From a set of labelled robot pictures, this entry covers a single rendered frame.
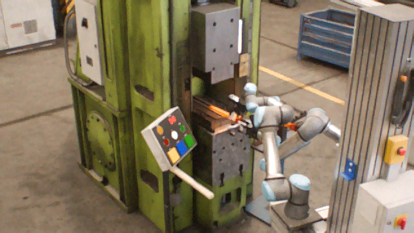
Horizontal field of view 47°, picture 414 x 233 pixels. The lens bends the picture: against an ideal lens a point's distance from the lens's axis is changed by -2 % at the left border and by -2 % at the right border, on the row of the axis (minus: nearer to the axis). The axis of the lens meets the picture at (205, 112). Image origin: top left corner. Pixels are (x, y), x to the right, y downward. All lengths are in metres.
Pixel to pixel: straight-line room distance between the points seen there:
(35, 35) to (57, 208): 4.50
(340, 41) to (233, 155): 3.82
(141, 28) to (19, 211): 1.97
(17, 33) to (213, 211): 5.34
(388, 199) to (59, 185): 3.14
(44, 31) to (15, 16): 0.53
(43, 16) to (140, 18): 5.04
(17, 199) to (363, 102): 3.22
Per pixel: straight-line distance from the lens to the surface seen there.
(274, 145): 2.75
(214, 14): 3.18
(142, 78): 3.57
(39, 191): 4.65
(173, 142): 3.04
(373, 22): 2.27
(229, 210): 3.95
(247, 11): 3.58
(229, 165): 3.68
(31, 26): 8.32
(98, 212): 4.27
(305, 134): 2.96
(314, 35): 7.36
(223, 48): 3.31
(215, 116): 3.50
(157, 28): 3.16
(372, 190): 2.44
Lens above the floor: 2.57
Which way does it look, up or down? 26 degrees down
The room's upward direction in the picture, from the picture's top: straight up
